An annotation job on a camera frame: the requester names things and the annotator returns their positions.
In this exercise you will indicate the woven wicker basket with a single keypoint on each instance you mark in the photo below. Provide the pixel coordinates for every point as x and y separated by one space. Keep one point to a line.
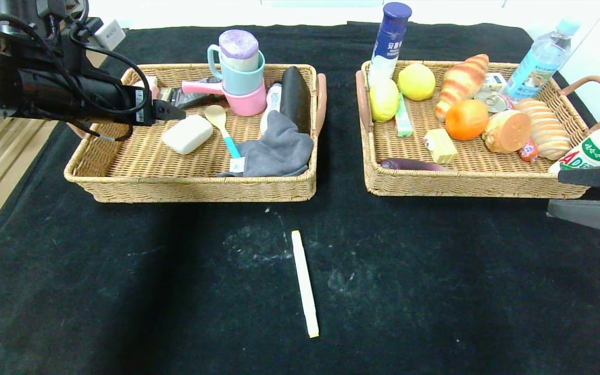
435 179
149 172

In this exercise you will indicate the round brown bun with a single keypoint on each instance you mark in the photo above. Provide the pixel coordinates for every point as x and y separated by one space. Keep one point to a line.
508 131

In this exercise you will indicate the silver foil packet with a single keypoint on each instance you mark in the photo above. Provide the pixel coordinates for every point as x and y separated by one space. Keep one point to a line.
167 95

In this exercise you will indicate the yellow butter block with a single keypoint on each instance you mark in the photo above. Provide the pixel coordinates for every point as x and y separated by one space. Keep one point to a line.
440 147

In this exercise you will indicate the purple eggplant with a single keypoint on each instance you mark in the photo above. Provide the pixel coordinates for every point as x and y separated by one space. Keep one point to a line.
414 165

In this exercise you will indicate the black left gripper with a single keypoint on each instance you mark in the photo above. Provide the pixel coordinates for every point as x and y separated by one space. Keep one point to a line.
142 105

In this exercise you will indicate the white bottle with blue cap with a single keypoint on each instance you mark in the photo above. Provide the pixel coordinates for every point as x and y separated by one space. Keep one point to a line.
389 47

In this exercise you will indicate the purple trash bag roll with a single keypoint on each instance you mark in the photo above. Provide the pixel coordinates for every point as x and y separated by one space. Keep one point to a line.
238 47

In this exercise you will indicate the silver metal box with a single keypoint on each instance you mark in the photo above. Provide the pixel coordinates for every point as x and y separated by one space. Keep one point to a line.
110 34

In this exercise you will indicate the striped croissant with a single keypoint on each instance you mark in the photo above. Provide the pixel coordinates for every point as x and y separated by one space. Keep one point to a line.
461 80

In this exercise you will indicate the tin can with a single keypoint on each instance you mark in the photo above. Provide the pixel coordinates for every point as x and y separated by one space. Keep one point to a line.
494 100

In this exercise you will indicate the white soap bar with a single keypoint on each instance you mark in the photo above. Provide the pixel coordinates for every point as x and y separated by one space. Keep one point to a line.
188 134

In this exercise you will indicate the round yellow fruit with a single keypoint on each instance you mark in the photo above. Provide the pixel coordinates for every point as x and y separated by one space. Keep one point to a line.
416 82

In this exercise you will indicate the ridged long bread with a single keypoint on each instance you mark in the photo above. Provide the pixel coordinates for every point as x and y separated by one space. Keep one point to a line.
547 127

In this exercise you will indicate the red sausage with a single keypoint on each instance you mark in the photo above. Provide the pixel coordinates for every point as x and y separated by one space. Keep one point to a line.
528 151

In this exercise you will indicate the clear water bottle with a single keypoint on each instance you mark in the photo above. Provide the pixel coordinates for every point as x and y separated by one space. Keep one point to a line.
539 62

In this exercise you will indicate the black plastic pouch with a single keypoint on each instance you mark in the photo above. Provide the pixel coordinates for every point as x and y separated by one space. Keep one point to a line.
196 96

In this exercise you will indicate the oval yellow lemon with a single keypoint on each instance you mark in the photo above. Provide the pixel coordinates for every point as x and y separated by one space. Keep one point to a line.
383 100

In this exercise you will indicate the white green milk bottle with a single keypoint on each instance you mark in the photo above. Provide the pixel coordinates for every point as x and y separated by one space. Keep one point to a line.
599 146

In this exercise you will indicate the green gum pack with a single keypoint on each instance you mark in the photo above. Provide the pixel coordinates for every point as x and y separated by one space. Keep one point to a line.
403 122

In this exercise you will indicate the teal mug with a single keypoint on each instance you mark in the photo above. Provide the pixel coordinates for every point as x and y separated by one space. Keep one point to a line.
240 80

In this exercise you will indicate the black oblong case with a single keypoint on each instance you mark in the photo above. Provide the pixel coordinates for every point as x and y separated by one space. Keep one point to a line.
295 96

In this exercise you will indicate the white tube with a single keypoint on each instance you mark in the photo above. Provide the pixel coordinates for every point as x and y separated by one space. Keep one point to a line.
274 99

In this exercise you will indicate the grey cloth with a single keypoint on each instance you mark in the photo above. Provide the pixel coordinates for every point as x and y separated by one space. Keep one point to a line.
274 151

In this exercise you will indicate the white table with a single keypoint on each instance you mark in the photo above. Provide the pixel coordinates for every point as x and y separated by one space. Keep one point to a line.
227 13

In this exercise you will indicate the orange mandarin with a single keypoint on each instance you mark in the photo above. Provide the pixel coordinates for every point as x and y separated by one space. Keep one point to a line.
466 120

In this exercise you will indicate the white marker pen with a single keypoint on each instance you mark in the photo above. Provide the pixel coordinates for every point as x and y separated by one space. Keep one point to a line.
304 281

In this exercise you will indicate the pink plastic bottle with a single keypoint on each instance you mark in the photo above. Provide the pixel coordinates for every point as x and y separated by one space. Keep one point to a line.
149 86

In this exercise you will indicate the small white green carton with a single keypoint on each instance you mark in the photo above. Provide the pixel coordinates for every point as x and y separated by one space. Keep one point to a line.
497 82

